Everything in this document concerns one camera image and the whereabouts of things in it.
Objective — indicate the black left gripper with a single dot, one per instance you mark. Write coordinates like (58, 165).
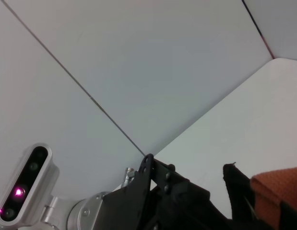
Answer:
(129, 210)

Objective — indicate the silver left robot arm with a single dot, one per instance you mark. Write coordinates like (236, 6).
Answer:
(78, 213)

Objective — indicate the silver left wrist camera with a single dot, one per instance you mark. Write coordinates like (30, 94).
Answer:
(26, 182)

